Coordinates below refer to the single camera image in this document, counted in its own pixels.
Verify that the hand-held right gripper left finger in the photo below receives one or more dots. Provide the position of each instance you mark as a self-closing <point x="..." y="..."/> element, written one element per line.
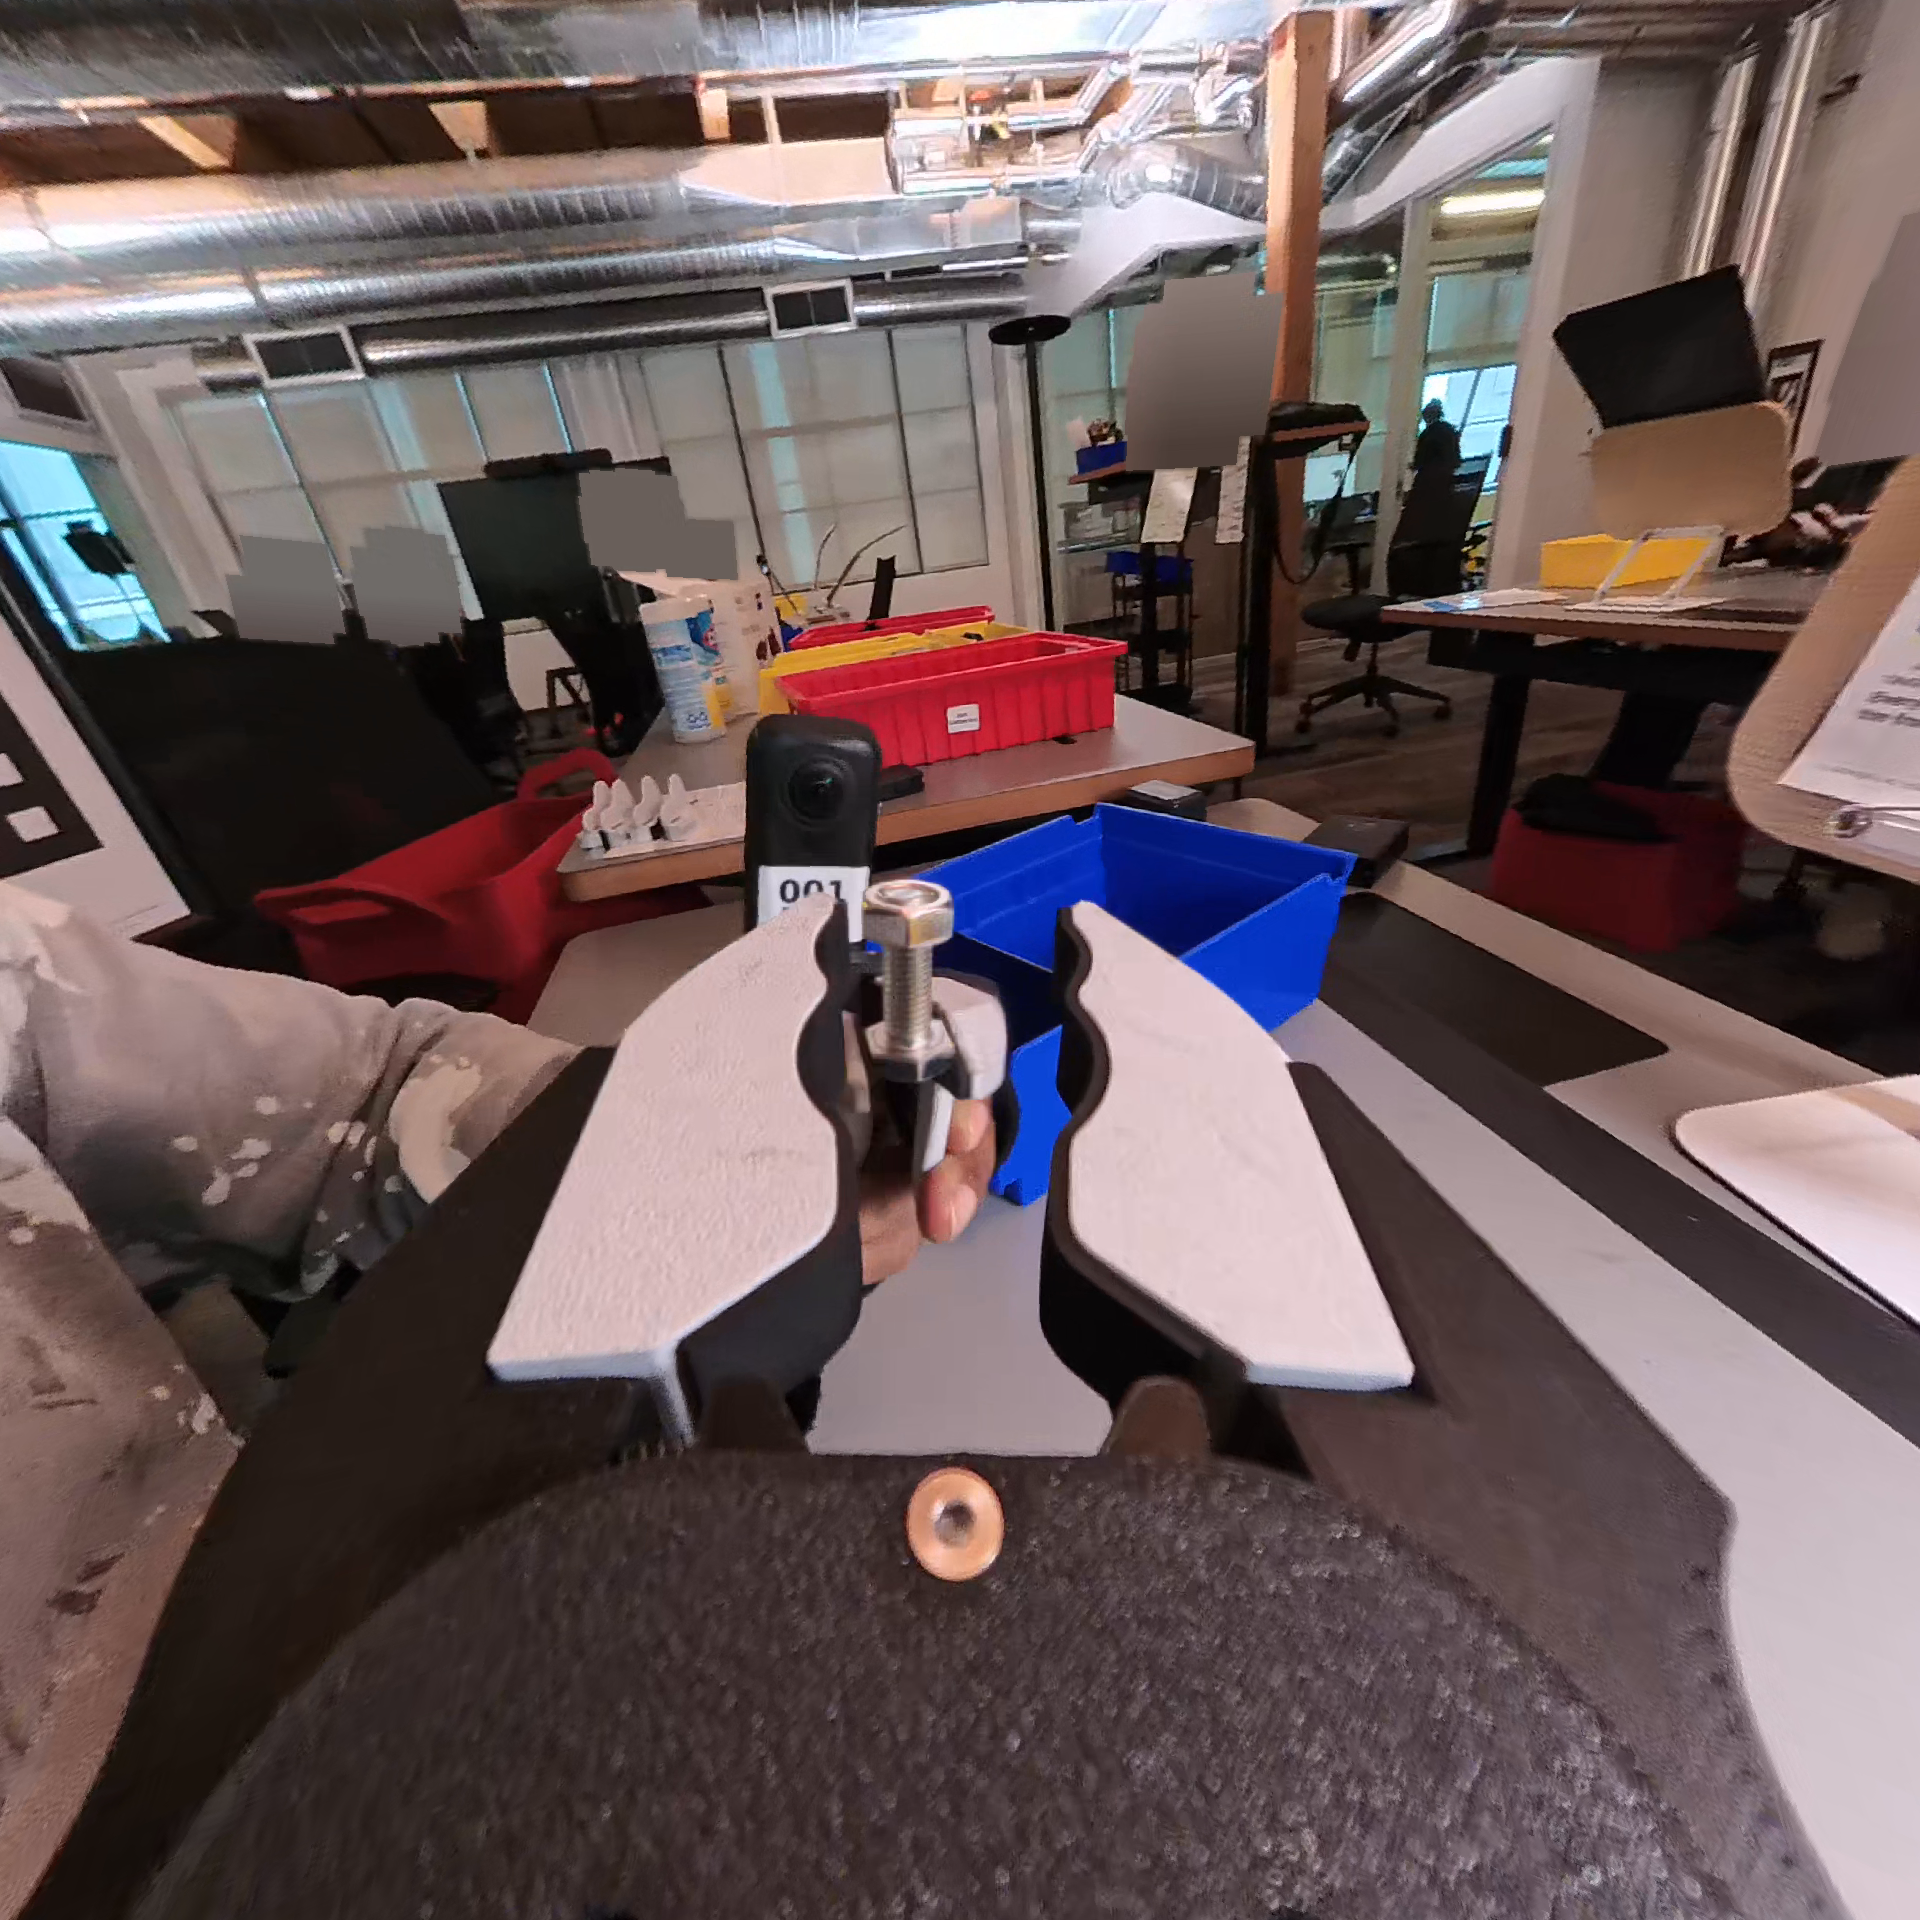
<point x="674" y="1202"/>

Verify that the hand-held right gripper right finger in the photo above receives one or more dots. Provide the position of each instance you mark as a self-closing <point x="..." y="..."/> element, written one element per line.
<point x="1228" y="1202"/>

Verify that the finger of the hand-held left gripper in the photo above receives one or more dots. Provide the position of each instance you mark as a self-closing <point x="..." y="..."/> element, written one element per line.
<point x="967" y="1047"/>

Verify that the silver hex bolt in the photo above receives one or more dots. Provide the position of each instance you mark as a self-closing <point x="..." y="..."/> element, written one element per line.
<point x="905" y="1006"/>

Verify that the blue plastic bin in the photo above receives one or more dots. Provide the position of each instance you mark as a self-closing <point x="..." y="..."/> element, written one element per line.
<point x="1171" y="900"/>

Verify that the person's left forearm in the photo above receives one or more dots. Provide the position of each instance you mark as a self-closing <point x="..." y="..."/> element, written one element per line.
<point x="268" y="1113"/>

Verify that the row of small white parts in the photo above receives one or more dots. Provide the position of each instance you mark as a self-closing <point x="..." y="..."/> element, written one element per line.
<point x="646" y="811"/>

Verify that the red plastic bin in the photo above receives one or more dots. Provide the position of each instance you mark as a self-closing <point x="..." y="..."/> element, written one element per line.
<point x="960" y="697"/>

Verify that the white plastic bottle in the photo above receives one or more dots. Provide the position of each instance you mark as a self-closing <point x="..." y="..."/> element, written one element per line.
<point x="684" y="661"/>

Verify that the wooden desk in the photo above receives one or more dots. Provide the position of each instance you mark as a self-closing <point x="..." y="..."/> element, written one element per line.
<point x="1020" y="774"/>
<point x="1592" y="616"/>

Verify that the red plastic tub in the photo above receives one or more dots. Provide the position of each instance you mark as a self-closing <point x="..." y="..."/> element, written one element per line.
<point x="451" y="886"/>

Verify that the red bag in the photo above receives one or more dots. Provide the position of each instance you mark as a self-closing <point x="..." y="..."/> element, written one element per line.
<point x="1606" y="871"/>

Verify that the instruction sheet stand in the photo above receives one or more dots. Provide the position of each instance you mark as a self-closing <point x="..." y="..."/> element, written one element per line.
<point x="1846" y="1173"/>

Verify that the black office chair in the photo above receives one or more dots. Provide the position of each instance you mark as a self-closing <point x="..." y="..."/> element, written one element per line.
<point x="1396" y="572"/>

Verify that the framed marker sign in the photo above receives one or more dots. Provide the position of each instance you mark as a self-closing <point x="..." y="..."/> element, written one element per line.
<point x="45" y="797"/>

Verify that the black computer monitor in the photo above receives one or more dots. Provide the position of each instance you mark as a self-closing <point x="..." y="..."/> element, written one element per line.
<point x="1656" y="346"/>

